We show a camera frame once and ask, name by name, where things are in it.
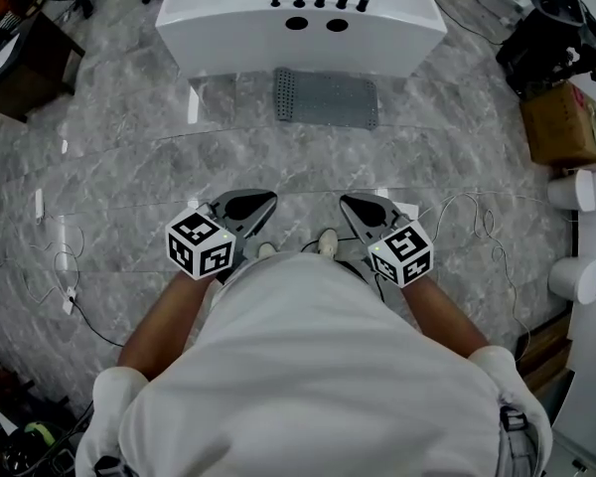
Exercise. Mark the brown wooden plank base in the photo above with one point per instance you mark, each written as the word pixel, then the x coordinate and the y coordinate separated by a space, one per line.
pixel 546 351

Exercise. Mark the brown cardboard box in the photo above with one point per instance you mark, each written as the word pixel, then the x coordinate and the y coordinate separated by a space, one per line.
pixel 561 127

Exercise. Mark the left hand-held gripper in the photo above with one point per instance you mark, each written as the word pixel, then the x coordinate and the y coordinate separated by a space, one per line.
pixel 201 246

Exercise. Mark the small white wall adapter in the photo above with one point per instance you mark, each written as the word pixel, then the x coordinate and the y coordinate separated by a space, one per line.
pixel 69 300

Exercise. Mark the dark brown wooden table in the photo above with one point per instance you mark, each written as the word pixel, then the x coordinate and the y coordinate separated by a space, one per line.
pixel 35 77

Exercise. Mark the person's left forearm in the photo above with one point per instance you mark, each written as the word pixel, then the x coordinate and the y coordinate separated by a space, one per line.
pixel 164 321

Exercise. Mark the person's white t-shirt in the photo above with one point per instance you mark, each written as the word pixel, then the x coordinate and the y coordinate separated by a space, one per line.
pixel 303 375

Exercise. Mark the white cylindrical holder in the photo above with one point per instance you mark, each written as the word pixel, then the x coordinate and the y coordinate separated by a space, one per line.
pixel 576 192
pixel 573 281

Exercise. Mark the cluttered dark rack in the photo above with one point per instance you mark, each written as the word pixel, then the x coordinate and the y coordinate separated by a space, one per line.
pixel 25 440

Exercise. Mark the white bathtub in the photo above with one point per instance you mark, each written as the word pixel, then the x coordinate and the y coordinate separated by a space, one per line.
pixel 228 38

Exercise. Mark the grey perforated rubber mat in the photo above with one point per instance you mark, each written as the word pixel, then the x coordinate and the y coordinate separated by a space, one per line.
pixel 328 100

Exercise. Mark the person's right beige shoe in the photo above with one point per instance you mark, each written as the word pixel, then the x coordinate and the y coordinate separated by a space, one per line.
pixel 328 244

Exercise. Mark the person's right forearm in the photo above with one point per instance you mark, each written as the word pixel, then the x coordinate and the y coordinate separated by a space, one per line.
pixel 442 316

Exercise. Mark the person's left beige shoe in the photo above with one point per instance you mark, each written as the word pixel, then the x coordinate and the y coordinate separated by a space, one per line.
pixel 267 250

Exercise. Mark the person's beige shoe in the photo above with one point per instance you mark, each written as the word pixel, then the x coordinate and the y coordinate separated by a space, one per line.
pixel 328 244
pixel 267 250

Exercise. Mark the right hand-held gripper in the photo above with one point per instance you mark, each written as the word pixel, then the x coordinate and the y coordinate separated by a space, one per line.
pixel 402 254

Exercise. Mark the white power strip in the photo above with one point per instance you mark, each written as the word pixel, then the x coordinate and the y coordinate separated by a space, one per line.
pixel 408 209

